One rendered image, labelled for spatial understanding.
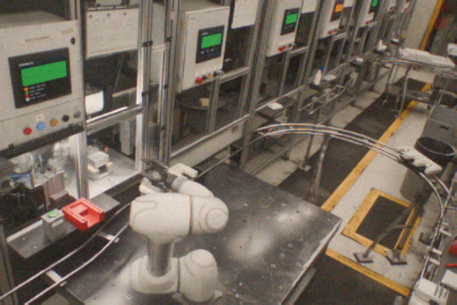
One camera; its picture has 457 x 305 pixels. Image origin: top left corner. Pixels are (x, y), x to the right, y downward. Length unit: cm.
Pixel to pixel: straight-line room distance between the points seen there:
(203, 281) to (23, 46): 120
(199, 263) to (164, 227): 56
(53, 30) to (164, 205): 85
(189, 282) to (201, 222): 62
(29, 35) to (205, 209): 92
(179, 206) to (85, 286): 94
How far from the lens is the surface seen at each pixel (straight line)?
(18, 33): 168
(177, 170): 254
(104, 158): 236
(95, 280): 213
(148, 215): 129
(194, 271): 184
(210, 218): 127
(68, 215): 208
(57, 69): 178
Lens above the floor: 226
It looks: 31 degrees down
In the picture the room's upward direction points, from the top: 9 degrees clockwise
